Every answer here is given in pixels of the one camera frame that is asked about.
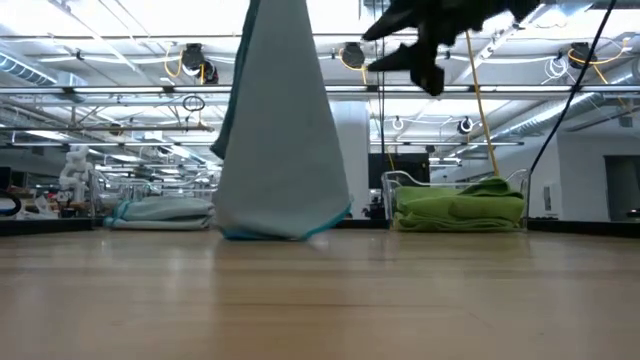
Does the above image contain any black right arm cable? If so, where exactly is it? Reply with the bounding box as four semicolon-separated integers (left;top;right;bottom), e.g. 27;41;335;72
527;0;619;174

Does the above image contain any white robot figure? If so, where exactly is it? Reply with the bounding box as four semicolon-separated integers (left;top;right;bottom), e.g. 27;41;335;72
57;144;94;204

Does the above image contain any clear plastic basket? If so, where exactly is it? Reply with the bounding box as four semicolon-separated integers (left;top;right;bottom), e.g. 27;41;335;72
89;168;220;231
381;168;531;233

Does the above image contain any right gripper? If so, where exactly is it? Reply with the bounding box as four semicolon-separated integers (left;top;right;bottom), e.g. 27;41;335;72
362;0;542;98

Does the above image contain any black hanging ring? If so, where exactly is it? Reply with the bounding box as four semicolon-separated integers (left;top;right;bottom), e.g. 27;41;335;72
182;94;207;113

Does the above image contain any yellow cable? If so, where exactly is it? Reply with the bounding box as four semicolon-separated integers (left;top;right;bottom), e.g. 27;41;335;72
464;29;501;179

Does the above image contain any dark background cabinet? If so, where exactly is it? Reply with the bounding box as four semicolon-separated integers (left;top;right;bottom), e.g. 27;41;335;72
368;152;432;190

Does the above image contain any black looped background cable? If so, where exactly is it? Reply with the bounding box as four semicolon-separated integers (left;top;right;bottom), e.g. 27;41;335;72
0;188;24;219

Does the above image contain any blue microfiber towel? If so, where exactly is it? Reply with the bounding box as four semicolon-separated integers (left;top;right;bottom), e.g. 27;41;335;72
102;215;215;232
114;195;217;221
209;0;353;242

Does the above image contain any black hanging cable reel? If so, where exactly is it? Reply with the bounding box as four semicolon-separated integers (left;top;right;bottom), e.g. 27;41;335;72
342;41;366;69
180;42;220;85
569;42;597;69

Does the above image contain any green microfiber towel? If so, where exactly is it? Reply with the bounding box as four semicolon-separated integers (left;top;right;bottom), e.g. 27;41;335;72
457;177;524;200
393;219;524;233
393;186;526;225

